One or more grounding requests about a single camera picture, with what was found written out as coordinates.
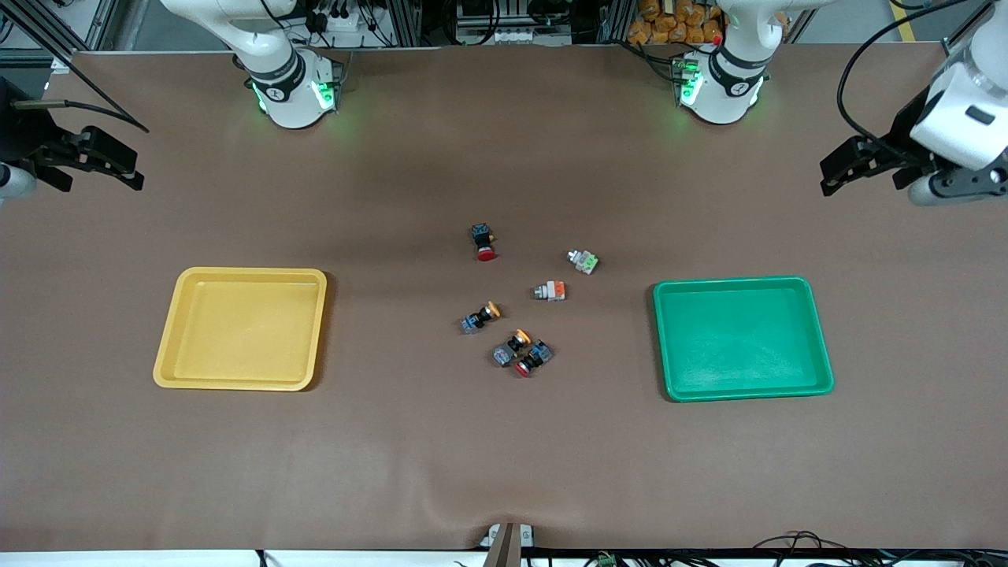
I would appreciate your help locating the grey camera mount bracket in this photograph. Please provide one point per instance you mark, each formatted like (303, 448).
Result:
(508, 543)

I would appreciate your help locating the white power strip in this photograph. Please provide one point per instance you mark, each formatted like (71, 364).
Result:
(512, 36)

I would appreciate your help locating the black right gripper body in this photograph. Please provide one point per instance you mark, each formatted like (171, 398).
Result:
(22, 140)

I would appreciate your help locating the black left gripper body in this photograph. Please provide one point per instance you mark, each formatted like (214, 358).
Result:
(904, 135)

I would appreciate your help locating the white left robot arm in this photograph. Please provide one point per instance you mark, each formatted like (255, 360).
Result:
(720, 98)

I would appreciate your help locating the aluminium frame profile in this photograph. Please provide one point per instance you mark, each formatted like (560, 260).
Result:
(47, 31)

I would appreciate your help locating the bag of orange items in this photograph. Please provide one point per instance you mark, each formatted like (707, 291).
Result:
(669, 20)

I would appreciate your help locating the brown table mat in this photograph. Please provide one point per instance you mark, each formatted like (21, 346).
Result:
(504, 457)

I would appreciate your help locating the white button orange contact block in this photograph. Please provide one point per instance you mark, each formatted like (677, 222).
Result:
(551, 290)

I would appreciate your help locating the yellow push button blue block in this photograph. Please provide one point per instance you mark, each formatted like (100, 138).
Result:
(505, 353)
(476, 319)

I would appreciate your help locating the green plastic tray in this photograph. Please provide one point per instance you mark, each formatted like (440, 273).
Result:
(740, 339)

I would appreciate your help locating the red mushroom push button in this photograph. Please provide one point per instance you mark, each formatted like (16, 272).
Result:
(482, 236)
(539, 355)

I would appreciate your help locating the yellow plastic tray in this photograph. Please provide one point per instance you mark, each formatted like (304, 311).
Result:
(240, 331)

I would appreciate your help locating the white button green contact block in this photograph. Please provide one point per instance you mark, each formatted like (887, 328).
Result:
(584, 261)

